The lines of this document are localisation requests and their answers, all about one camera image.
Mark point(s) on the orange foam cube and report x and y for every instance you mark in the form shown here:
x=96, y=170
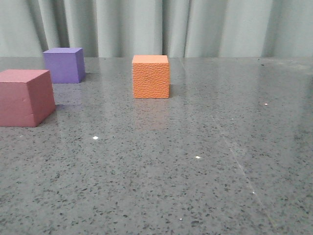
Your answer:
x=151, y=76

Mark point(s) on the purple foam cube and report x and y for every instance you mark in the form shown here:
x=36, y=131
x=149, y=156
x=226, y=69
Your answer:
x=66, y=64

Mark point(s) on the grey-green curtain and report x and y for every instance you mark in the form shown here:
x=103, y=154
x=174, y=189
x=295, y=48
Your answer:
x=177, y=28

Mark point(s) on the red foam cube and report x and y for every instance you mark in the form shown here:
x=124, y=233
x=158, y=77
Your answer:
x=26, y=97

